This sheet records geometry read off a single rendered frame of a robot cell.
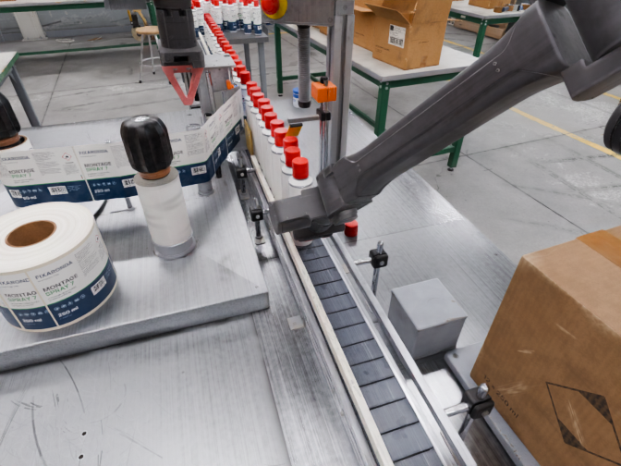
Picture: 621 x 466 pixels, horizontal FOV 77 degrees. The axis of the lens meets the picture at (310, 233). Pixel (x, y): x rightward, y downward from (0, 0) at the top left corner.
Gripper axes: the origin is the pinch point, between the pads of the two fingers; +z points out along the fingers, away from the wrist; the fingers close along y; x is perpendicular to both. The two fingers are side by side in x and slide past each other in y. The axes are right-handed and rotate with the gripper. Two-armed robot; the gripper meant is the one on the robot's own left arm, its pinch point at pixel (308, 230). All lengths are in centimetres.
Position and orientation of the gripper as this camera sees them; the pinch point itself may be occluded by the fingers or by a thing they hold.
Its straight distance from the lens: 84.0
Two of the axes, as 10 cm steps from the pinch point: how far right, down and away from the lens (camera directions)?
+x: 2.3, 9.5, -2.0
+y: -9.5, 1.8, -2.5
